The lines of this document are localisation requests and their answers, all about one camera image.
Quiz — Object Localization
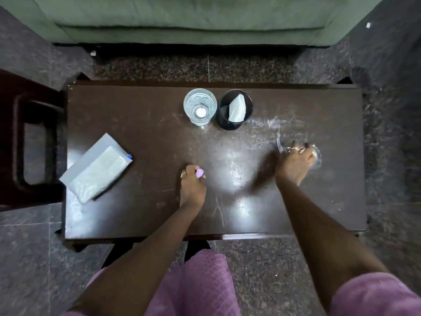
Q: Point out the person's left hand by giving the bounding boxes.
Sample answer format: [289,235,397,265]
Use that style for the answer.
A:
[179,164,207,211]

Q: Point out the person's right hand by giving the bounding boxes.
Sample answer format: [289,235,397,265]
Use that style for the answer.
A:
[275,143,317,187]

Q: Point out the clear drinking glass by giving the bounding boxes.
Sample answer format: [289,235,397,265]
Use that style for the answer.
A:
[276,131,322,170]

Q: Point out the person's right forearm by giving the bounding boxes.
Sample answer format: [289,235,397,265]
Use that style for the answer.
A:
[275,176,391,314]

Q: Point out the person's left forearm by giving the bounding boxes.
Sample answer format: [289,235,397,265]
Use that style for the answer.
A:
[70,196,207,316]

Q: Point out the clear glass of water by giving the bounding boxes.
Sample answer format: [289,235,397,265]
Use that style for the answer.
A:
[183,88,218,127]

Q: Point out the black cup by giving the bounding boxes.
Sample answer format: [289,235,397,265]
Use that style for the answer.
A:
[216,89,254,131]

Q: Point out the white paper sachet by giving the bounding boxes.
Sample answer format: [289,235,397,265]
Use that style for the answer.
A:
[228,94,247,123]

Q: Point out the clear plastic bag white powder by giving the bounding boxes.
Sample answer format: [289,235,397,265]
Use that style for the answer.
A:
[59,133,133,204]

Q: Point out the pink quilted garment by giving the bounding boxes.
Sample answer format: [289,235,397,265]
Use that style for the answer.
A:
[63,249,421,316]

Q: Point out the green sofa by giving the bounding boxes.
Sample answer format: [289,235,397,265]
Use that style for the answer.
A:
[19,0,387,48]

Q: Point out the dark wooden chair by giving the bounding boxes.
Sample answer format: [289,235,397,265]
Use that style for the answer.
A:
[0,69,68,212]

